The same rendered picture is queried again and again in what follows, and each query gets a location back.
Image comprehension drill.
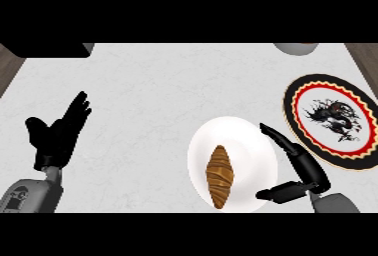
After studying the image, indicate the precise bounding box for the brown croissant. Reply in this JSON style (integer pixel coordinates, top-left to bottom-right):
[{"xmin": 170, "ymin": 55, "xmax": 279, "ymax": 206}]
[{"xmin": 204, "ymin": 144, "xmax": 235, "ymax": 210}]

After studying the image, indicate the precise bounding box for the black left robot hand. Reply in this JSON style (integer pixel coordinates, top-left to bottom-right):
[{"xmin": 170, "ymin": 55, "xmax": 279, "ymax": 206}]
[{"xmin": 24, "ymin": 90, "xmax": 93, "ymax": 172}]

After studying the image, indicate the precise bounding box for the black appliance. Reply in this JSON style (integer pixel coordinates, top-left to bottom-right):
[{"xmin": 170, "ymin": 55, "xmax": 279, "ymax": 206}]
[{"xmin": 0, "ymin": 42, "xmax": 96, "ymax": 59}]

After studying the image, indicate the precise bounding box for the plain white plate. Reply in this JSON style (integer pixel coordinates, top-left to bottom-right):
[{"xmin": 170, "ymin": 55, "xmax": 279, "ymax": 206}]
[{"xmin": 186, "ymin": 115, "xmax": 279, "ymax": 214}]

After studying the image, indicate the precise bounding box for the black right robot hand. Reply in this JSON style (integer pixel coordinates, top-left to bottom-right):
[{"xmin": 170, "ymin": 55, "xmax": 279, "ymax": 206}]
[{"xmin": 254, "ymin": 122, "xmax": 332, "ymax": 205}]

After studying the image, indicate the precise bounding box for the grey round bowl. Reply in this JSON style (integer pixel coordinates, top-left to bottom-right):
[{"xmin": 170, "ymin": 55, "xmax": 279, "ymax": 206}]
[{"xmin": 273, "ymin": 42, "xmax": 321, "ymax": 57}]

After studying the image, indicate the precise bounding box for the black-rimmed patterned plate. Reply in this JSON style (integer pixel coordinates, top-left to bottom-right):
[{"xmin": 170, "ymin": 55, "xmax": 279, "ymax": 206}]
[{"xmin": 282, "ymin": 73, "xmax": 378, "ymax": 172}]

